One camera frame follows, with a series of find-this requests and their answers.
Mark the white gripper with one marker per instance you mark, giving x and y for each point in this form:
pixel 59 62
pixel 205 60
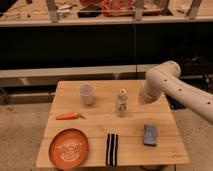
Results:
pixel 148 94

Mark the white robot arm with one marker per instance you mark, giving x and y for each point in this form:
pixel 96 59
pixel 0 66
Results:
pixel 164 78

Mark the wooden table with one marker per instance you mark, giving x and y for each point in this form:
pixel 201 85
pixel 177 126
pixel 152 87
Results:
pixel 102 119

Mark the blue sponge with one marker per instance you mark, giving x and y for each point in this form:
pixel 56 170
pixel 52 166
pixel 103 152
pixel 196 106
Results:
pixel 150 135

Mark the black white striped cloth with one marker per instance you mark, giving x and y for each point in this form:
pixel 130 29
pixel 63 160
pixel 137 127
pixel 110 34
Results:
pixel 111 150

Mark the orange carrot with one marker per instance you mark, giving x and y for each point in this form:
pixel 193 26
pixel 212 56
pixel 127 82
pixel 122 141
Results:
pixel 69 116

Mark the orange patterned plate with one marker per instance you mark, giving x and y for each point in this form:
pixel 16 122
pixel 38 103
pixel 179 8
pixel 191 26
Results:
pixel 68 149

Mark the red object on shelf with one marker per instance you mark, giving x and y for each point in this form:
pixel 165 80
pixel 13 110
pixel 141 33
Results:
pixel 117 7

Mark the metal shelf rail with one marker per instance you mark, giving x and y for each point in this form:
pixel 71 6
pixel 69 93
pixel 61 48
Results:
pixel 51 76

